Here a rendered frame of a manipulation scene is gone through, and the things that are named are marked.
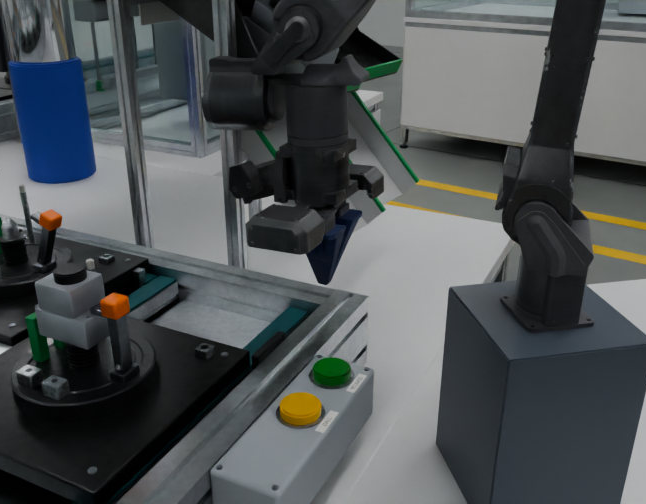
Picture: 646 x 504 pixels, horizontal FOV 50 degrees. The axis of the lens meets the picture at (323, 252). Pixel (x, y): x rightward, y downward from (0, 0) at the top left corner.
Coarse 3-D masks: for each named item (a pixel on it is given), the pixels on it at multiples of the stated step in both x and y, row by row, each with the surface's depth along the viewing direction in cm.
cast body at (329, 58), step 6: (330, 54) 89; (336, 54) 89; (318, 60) 88; (324, 60) 89; (330, 60) 90; (294, 66) 90; (300, 66) 89; (288, 72) 91; (294, 72) 90; (300, 72) 89
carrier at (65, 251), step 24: (24, 192) 95; (24, 216) 96; (0, 240) 90; (24, 240) 91; (0, 264) 91; (24, 264) 91; (48, 264) 89; (96, 264) 96; (120, 264) 96; (144, 264) 97; (0, 288) 86; (24, 288) 87; (0, 312) 84; (24, 312) 84; (0, 336) 79; (24, 336) 80
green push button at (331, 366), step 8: (320, 360) 74; (328, 360) 74; (336, 360) 74; (320, 368) 72; (328, 368) 72; (336, 368) 72; (344, 368) 72; (320, 376) 71; (328, 376) 71; (336, 376) 71; (344, 376) 71; (328, 384) 71; (336, 384) 71
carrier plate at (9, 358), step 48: (144, 336) 79; (192, 336) 79; (0, 384) 70; (192, 384) 70; (0, 432) 63; (48, 432) 63; (96, 432) 63; (144, 432) 63; (48, 480) 59; (96, 480) 58
